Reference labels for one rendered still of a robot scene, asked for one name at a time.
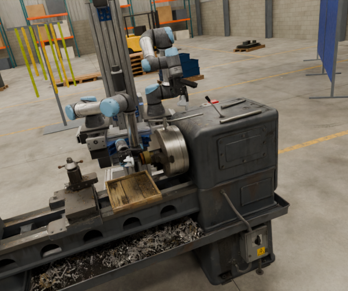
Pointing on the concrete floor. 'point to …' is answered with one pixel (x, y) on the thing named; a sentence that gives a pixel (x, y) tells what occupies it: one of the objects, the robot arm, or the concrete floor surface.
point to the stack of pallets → (138, 64)
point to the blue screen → (328, 42)
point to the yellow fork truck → (133, 47)
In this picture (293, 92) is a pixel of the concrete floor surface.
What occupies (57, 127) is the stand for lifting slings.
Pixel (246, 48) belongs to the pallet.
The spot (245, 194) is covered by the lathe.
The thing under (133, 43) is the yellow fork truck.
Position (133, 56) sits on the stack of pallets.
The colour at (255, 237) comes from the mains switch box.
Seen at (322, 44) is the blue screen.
